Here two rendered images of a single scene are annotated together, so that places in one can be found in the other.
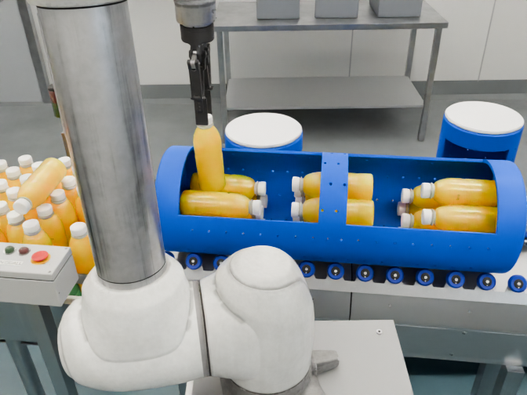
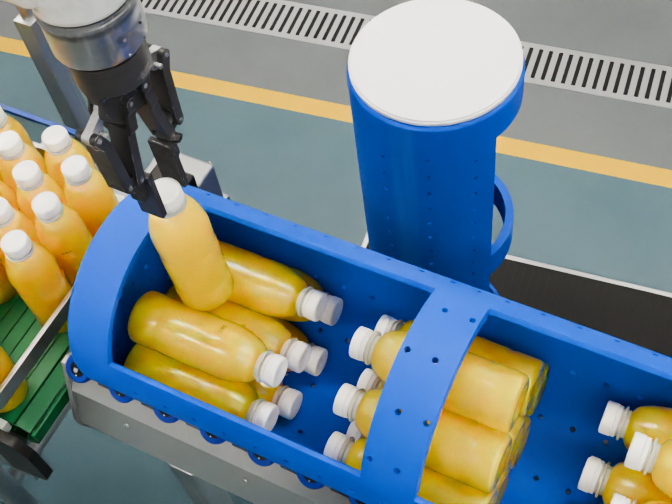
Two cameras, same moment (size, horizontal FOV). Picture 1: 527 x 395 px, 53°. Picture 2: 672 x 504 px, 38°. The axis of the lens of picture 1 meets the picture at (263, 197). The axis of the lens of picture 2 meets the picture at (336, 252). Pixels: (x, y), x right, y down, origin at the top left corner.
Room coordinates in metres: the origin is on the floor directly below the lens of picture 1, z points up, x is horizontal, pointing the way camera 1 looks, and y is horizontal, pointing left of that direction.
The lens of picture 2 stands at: (0.66, -0.33, 2.17)
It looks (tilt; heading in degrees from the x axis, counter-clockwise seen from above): 56 degrees down; 28
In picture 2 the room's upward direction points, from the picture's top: 10 degrees counter-clockwise
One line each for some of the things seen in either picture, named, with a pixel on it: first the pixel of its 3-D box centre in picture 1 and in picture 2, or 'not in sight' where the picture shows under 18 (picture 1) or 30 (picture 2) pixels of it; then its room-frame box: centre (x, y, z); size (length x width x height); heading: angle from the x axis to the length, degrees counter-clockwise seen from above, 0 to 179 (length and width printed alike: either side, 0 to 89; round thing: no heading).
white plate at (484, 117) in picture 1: (483, 117); not in sight; (1.82, -0.83, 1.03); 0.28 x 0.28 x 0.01
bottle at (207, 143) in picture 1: (208, 155); (188, 247); (1.19, 0.14, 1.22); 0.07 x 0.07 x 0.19
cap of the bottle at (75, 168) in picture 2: not in sight; (75, 168); (1.35, 0.42, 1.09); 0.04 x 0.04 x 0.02
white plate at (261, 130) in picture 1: (263, 129); (434, 58); (1.74, 0.00, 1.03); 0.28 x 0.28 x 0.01
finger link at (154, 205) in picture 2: (201, 110); (146, 193); (1.17, 0.14, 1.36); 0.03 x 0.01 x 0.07; 82
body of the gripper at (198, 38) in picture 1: (198, 43); (116, 76); (1.19, 0.14, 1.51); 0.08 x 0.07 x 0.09; 172
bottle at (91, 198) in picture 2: not in sight; (96, 209); (1.35, 0.42, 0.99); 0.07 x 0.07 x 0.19
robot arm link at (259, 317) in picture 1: (259, 312); not in sight; (0.62, 0.01, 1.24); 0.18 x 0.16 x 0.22; 100
